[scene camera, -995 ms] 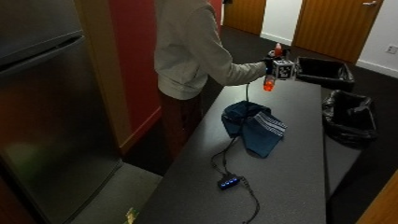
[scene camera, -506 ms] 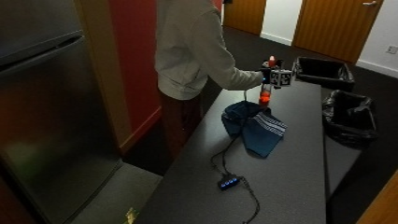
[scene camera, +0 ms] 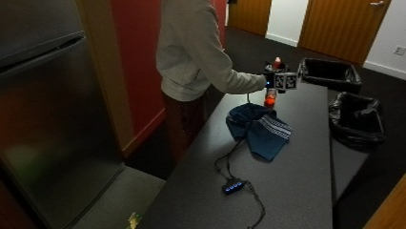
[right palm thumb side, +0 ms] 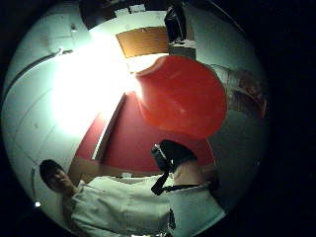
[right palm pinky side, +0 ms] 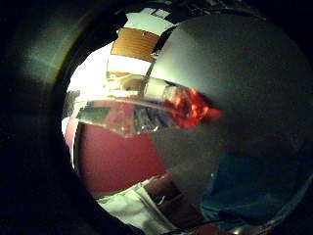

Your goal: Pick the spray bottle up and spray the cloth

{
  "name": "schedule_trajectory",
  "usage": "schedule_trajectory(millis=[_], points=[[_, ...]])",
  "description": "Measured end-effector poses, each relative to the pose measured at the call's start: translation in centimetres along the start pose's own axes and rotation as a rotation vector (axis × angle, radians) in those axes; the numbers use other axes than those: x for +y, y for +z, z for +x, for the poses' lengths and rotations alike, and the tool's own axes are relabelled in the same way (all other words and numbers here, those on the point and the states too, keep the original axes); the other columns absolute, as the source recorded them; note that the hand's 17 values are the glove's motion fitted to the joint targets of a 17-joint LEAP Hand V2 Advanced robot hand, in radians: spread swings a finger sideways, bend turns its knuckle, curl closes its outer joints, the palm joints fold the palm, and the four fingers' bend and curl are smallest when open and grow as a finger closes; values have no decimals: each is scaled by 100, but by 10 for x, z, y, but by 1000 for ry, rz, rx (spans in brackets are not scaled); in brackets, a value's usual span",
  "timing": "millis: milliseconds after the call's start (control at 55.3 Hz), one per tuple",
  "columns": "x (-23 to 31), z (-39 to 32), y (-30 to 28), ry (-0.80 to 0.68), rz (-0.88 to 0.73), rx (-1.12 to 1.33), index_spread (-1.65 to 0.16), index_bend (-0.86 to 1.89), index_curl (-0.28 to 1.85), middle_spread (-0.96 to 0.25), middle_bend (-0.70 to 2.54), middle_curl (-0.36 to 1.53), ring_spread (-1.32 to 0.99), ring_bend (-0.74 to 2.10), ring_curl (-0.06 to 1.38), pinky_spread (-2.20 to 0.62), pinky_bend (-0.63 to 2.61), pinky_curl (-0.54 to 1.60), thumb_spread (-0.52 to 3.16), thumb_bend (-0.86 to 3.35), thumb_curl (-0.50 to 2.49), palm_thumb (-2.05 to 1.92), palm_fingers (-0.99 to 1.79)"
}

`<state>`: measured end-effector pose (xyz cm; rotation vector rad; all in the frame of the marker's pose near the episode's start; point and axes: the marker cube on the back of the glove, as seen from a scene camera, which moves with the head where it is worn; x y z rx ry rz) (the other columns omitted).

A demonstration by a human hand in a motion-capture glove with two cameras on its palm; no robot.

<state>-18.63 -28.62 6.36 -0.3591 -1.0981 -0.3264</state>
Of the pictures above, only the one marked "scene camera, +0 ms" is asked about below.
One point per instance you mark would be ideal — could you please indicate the clear bottle with orange liquid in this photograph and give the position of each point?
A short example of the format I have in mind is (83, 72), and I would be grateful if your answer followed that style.
(270, 95)

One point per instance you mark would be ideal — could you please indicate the white marker cube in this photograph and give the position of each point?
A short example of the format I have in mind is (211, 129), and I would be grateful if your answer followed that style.
(285, 80)

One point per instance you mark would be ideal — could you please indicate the black bin with liner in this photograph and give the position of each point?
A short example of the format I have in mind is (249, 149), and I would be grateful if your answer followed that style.
(330, 73)
(356, 120)

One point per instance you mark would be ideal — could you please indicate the dark blue patterned cloth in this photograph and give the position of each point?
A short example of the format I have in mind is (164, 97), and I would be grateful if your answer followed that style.
(257, 129)

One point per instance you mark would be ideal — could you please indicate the wooden door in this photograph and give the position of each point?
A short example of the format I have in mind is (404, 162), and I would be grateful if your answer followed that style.
(249, 15)
(341, 28)

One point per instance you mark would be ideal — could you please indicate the the person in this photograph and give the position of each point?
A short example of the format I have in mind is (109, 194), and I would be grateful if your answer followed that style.
(191, 47)

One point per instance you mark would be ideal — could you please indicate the black hub with blue lights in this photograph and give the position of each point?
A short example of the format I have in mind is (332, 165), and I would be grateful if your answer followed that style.
(233, 186)

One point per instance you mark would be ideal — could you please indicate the dark steel refrigerator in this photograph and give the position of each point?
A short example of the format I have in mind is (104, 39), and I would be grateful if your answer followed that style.
(51, 111)

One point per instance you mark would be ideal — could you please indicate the white wall socket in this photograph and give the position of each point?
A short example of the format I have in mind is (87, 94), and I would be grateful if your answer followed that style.
(400, 50)

